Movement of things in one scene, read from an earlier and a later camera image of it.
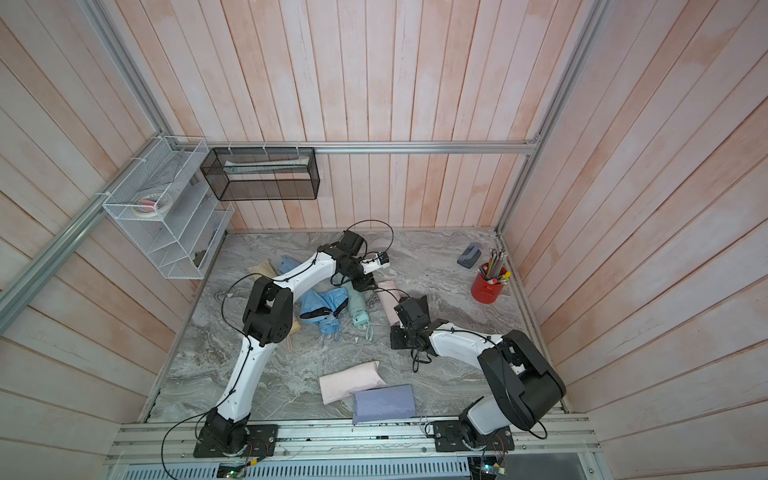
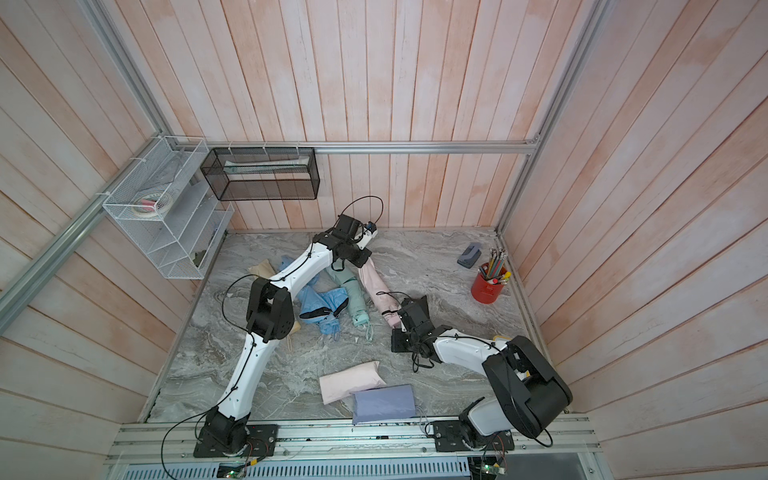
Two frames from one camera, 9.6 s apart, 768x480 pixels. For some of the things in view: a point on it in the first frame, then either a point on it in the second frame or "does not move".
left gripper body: (356, 272) → (355, 254)
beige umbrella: (296, 326) does not move
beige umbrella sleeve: (263, 268) does not move
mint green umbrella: (358, 305) does not move
